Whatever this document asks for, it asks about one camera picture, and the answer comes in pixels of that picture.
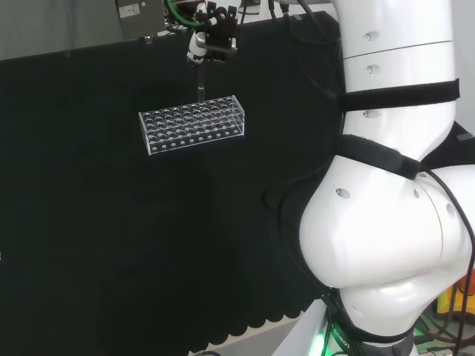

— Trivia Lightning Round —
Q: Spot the clear glass test tube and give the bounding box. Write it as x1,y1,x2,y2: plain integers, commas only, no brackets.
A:
197,65,206,106

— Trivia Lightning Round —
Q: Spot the green cable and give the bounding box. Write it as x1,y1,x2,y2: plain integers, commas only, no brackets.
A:
166,0,203,27

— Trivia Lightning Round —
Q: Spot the clear plastic test tube rack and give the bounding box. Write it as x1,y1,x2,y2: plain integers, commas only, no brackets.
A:
138,94,246,156

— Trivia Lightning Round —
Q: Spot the black bench cloth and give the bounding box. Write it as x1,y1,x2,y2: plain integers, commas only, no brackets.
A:
0,10,475,356

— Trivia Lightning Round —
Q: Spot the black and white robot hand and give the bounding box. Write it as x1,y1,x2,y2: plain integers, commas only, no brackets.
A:
185,1,239,68

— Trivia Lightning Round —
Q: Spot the black cable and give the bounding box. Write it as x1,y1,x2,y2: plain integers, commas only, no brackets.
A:
417,168,475,356

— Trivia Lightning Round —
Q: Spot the yellow stop button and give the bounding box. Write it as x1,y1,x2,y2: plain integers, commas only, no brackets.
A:
436,276,475,316

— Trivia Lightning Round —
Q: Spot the grey metal box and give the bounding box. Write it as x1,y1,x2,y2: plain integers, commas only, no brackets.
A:
114,0,166,39

